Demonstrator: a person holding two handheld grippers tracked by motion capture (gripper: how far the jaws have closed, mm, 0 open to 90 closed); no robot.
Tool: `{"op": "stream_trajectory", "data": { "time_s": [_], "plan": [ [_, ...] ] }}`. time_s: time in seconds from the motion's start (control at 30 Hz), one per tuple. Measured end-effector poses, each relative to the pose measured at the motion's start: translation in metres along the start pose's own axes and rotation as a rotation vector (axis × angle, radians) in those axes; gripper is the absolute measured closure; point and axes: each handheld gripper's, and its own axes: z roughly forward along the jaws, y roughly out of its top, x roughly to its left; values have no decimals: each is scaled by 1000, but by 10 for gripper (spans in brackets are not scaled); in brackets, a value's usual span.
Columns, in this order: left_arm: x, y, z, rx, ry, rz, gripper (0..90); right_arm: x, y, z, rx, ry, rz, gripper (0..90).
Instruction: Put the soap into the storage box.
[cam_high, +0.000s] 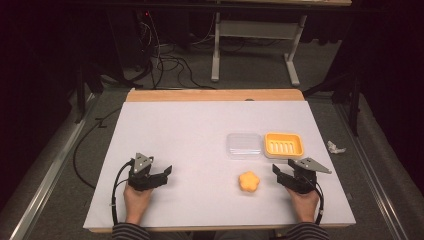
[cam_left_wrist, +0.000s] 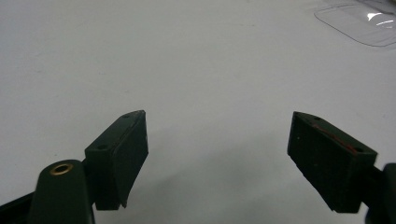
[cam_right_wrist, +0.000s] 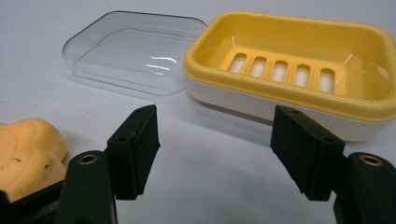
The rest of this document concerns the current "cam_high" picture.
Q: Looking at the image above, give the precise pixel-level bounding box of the white desk frame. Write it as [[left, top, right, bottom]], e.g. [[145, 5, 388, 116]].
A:
[[210, 11, 308, 88]]

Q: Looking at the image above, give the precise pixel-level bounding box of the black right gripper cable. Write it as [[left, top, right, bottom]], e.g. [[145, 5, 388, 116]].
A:
[[312, 180, 325, 226]]

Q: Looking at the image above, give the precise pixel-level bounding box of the metal floor rail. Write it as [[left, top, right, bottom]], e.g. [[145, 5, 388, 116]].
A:
[[334, 101, 409, 240], [9, 93, 98, 240]]

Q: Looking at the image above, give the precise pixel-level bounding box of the person's right hand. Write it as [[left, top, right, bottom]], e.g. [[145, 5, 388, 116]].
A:
[[286, 187, 321, 223]]

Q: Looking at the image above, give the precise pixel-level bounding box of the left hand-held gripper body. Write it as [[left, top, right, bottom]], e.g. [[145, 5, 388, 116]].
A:
[[128, 152, 160, 192]]

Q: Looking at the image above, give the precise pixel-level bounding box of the tangle of floor cables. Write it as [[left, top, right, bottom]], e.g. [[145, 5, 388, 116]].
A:
[[133, 11, 218, 91]]

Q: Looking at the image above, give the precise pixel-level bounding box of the wooden table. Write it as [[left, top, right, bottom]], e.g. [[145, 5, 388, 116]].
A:
[[89, 87, 355, 234]]

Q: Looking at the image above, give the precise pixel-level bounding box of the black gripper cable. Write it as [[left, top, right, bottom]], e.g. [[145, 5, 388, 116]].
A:
[[111, 159, 135, 227], [312, 180, 325, 226]]

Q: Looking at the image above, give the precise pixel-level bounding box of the orange flower-shaped soap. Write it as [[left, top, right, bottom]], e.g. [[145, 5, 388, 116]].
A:
[[238, 170, 261, 194]]

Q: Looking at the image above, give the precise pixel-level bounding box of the yellow soap dish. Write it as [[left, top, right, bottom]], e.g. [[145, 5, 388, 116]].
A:
[[263, 131, 305, 160]]

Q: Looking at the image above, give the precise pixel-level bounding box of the person's left hand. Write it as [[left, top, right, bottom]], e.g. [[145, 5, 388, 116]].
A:
[[123, 183, 153, 225]]

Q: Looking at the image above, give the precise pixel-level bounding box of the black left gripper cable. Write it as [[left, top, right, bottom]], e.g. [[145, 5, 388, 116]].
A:
[[111, 159, 135, 227]]

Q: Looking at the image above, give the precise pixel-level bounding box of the clear plastic lid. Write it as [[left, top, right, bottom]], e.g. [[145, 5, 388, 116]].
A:
[[226, 132, 264, 161]]

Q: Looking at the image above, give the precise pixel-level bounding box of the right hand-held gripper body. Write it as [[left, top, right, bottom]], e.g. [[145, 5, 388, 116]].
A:
[[288, 157, 333, 195]]

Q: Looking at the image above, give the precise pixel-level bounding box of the black metal stand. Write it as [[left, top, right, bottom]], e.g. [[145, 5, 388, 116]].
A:
[[302, 71, 364, 137], [73, 63, 105, 125]]

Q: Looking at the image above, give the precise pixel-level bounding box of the black floor cable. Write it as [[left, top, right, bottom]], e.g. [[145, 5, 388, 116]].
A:
[[72, 107, 122, 190]]

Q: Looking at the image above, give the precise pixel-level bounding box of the white table mat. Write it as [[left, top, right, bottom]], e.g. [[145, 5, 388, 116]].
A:
[[82, 100, 357, 231]]

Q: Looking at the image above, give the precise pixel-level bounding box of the crumpled white paper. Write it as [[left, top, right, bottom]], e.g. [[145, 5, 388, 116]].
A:
[[326, 140, 347, 155]]

